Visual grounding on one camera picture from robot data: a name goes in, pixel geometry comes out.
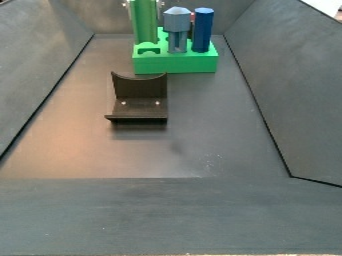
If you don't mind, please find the green arch block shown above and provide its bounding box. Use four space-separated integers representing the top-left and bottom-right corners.
130 0 158 44

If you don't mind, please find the light blue pentagonal block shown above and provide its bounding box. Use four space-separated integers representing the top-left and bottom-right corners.
163 6 191 53

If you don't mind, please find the dark blue hexagonal prism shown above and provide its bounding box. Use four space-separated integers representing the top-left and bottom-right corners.
191 7 214 53

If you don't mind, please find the red rounded block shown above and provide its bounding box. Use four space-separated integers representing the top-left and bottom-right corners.
190 12 195 31

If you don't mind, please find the green shape sorter board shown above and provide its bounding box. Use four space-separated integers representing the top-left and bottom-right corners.
133 27 219 74

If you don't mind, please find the black curved holder stand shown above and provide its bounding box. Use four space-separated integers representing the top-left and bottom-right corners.
106 72 169 122

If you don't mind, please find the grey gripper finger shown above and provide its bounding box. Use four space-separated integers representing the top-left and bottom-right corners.
157 0 165 9
122 0 130 10

